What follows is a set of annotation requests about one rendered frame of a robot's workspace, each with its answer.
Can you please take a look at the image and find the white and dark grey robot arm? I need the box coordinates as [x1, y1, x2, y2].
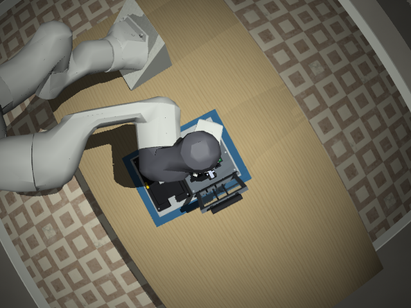
[0, 15, 223, 192]

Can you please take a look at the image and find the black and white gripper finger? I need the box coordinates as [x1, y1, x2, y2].
[204, 169, 217, 180]

